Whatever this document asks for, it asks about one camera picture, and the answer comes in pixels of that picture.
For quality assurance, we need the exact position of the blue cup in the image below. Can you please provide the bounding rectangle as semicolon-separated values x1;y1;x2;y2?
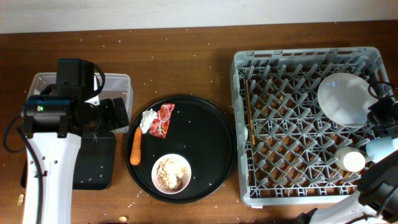
366;136;397;163

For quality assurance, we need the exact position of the grey plate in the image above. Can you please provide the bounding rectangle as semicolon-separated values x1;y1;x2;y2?
317;73;377;128

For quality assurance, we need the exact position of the white cup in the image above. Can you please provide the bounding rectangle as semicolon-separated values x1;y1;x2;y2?
335;146;366;172

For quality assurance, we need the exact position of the white plastic fork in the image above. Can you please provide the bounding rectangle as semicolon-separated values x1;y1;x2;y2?
244;126;249;141

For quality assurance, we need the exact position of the wooden chopstick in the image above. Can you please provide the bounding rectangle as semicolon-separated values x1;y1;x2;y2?
245;80;256;146

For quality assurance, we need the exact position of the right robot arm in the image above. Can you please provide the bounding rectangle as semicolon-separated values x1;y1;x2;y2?
293;97;397;223

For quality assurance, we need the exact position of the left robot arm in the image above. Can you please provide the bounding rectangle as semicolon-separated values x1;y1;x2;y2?
17;59;129;223

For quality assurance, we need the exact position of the grey dishwasher rack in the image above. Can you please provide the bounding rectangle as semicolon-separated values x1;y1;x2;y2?
230;47;388;208

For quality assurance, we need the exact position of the clear plastic bin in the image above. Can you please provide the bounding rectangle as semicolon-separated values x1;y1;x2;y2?
17;72;132;139

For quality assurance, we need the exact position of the crumpled white tissue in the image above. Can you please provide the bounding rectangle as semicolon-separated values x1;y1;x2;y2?
139;109;158;134

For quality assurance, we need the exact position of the red snack wrapper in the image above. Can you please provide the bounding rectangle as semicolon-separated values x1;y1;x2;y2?
149;103;175;138

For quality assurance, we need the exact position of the orange carrot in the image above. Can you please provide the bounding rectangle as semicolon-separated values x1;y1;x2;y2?
130;126;142;166

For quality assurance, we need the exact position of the black rectangular tray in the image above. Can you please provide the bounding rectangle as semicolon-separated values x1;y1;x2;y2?
29;132;116;190

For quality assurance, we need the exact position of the pink bowl with food scraps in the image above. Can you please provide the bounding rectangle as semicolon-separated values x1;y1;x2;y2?
151;154;192;195

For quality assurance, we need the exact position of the round black tray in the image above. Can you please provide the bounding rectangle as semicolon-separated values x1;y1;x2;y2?
125;95;237;203

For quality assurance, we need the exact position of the peanut on table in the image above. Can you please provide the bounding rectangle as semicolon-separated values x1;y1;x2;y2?
17;194;24;207

